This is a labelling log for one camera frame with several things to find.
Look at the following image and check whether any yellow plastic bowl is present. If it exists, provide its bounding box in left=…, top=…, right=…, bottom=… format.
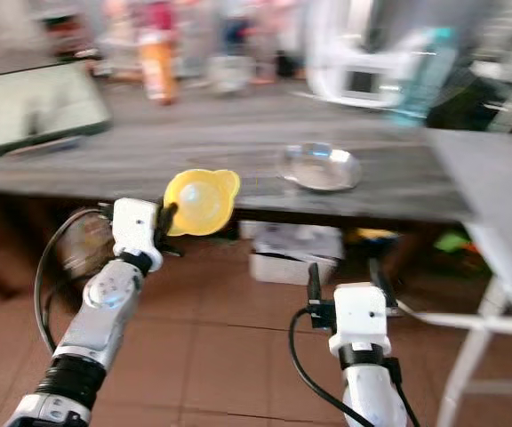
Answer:
left=164, top=169, right=241, bottom=238

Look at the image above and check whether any patterned bag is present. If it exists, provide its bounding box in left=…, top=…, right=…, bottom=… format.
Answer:
left=60, top=209, right=115, bottom=277

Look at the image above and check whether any dark wooden table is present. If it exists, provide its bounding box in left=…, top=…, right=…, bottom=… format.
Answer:
left=0, top=78, right=470, bottom=223

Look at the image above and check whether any grey folding table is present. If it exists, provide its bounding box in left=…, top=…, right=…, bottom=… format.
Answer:
left=425, top=129, right=512, bottom=427

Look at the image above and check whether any orange bottle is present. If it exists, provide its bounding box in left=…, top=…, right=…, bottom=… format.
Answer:
left=136, top=31, right=179, bottom=106

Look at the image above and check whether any clear lidded food container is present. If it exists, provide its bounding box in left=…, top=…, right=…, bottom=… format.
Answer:
left=210, top=53, right=250, bottom=93

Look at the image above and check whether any green flat tray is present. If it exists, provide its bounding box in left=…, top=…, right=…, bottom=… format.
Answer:
left=0, top=62, right=112, bottom=161

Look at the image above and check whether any clear teal water bottle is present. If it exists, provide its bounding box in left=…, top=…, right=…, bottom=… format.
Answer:
left=389, top=27, right=460, bottom=125

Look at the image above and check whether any white food processor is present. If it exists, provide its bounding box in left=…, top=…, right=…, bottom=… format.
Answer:
left=305, top=0, right=444, bottom=109

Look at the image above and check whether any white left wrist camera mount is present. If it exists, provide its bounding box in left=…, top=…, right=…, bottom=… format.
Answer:
left=111, top=197, right=164, bottom=272

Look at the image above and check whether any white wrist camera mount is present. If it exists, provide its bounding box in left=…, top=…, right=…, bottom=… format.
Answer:
left=111, top=197, right=164, bottom=272
left=327, top=283, right=392, bottom=357

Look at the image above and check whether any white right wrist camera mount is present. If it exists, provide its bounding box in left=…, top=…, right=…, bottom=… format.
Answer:
left=327, top=283, right=392, bottom=357

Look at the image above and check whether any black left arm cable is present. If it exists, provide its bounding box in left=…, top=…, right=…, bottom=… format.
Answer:
left=34, top=207, right=115, bottom=352

